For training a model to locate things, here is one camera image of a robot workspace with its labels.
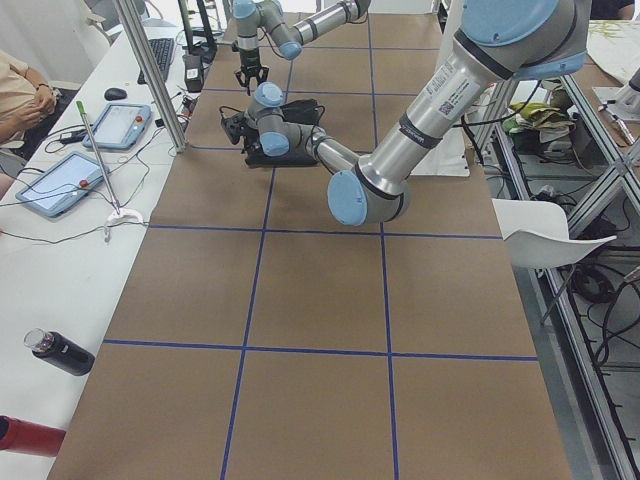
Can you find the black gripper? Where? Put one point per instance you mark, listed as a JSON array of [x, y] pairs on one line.
[[248, 59], [251, 139]]

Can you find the black graphic t-shirt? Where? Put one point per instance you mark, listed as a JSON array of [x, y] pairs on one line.
[[295, 150]]

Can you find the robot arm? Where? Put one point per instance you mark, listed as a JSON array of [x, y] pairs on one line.
[[496, 41], [251, 17]]

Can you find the black keyboard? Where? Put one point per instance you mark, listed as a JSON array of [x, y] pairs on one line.
[[163, 50]]

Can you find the far blue teach pendant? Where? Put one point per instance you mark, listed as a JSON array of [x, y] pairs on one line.
[[120, 125]]

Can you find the blue teach pendant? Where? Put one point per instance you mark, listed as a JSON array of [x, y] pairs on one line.
[[120, 125], [61, 186]]

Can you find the black computer mouse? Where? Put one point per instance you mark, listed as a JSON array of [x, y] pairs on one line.
[[113, 94]]

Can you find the green tipped grabber stick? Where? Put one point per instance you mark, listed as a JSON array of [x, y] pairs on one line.
[[119, 215]]

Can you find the near blue teach pendant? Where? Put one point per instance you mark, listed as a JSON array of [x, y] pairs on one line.
[[61, 186]]

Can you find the seated person beige shirt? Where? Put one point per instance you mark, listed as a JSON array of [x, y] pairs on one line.
[[28, 103]]

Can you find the black water bottle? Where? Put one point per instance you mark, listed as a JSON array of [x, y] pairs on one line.
[[59, 351]]

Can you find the white plastic chair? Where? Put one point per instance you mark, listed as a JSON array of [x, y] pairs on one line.
[[536, 235]]

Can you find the red bottle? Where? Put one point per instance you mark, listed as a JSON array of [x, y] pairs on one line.
[[20, 436]]

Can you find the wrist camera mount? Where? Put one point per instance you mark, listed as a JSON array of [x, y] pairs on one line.
[[233, 123]]

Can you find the aluminium frame post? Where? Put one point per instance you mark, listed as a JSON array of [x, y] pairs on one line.
[[130, 20]]

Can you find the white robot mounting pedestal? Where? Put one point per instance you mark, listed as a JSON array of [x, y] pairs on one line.
[[440, 105]]

